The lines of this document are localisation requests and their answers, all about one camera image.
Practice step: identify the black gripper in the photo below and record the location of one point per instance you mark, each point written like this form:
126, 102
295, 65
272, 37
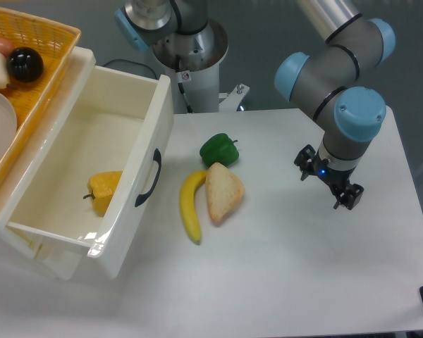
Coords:
346, 194

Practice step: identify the white drawer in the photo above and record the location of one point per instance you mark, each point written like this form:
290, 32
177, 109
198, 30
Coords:
120, 122

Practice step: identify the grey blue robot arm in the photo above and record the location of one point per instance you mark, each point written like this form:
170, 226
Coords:
322, 87

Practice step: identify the white drawer cabinet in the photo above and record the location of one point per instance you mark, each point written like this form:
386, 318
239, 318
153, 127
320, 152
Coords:
21, 245

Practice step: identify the bread slice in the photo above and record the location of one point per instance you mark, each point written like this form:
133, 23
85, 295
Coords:
224, 192

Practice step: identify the green bell pepper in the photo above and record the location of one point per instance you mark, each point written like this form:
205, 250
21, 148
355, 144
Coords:
219, 149

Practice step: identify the yellow banana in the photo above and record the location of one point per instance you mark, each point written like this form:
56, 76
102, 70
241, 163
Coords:
187, 209

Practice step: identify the yellow bell pepper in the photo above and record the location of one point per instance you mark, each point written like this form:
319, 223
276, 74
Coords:
101, 188

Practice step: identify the orange woven basket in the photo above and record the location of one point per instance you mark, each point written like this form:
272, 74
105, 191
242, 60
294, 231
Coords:
54, 41

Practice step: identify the black ball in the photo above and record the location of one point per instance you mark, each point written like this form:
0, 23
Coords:
25, 64

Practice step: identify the red apple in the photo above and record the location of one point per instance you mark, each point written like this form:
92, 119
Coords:
6, 46

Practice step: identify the metal table bracket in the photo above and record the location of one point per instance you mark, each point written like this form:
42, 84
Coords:
232, 101

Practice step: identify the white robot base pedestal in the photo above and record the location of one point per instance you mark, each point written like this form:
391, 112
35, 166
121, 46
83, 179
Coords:
192, 63

